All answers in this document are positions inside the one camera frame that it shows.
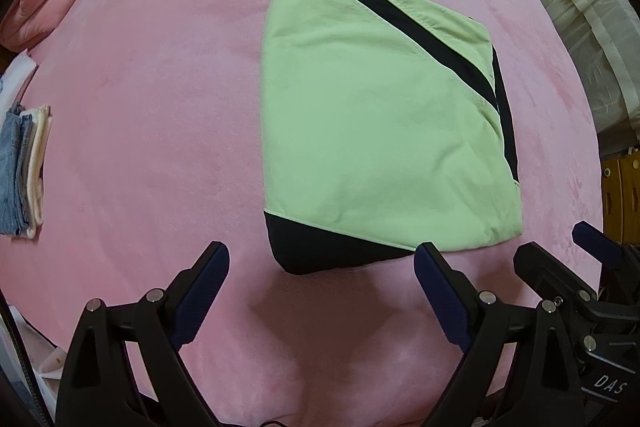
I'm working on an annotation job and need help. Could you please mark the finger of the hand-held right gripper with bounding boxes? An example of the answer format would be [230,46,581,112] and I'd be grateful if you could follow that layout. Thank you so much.
[514,243,598,313]
[571,221,628,268]

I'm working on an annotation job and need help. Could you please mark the folded blue jeans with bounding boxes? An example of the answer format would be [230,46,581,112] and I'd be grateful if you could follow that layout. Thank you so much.
[0,103,36,238]

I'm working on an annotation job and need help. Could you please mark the green and black hooded jacket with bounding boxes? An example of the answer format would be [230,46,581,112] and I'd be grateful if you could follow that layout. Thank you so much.
[260,0,523,275]

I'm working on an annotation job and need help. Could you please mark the white cartoon printed sheet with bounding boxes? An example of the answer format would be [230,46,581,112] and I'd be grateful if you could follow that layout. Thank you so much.
[0,302,68,427]

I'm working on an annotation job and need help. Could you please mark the white printed pillow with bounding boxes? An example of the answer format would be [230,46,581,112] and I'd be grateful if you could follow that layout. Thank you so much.
[0,49,40,108]

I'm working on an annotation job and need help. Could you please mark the pink bed blanket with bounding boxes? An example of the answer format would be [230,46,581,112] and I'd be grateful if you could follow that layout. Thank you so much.
[0,0,608,427]

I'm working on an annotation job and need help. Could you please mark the yellow wooden drawer cabinet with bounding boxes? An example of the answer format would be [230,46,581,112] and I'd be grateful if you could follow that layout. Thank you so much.
[600,147,640,253]

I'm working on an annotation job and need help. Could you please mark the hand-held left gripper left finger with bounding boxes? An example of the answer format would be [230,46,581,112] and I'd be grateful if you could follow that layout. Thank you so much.
[55,241,231,427]

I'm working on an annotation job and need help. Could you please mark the folded cream cloth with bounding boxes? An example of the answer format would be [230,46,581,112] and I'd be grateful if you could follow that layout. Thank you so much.
[22,104,52,240]

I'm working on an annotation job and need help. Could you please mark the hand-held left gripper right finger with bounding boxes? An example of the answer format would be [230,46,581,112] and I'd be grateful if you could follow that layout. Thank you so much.
[413,242,596,427]

